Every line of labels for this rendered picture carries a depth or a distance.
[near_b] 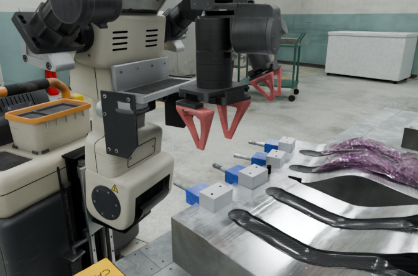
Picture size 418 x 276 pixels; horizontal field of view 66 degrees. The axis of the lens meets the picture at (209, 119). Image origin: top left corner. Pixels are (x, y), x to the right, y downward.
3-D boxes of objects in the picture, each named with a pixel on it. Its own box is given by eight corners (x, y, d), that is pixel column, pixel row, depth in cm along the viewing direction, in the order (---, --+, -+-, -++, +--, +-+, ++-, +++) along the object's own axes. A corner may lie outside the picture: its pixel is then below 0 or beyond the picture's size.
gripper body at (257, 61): (279, 64, 95) (270, 41, 94) (269, 69, 86) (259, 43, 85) (260, 73, 98) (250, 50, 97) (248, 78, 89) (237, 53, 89)
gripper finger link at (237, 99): (251, 139, 57) (252, 86, 54) (224, 151, 52) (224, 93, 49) (222, 131, 61) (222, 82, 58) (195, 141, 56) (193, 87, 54)
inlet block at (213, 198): (165, 198, 64) (165, 174, 63) (185, 189, 68) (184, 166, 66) (213, 227, 56) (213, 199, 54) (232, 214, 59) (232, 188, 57)
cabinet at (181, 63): (145, 80, 657) (139, -24, 599) (183, 74, 723) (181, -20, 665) (158, 83, 625) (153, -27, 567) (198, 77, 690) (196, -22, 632)
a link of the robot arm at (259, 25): (215, -28, 52) (188, -34, 44) (287, -34, 47) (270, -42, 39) (216, 49, 55) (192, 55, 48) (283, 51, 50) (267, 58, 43)
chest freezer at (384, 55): (410, 79, 665) (420, 32, 637) (398, 84, 614) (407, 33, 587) (339, 71, 770) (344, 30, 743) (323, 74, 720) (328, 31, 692)
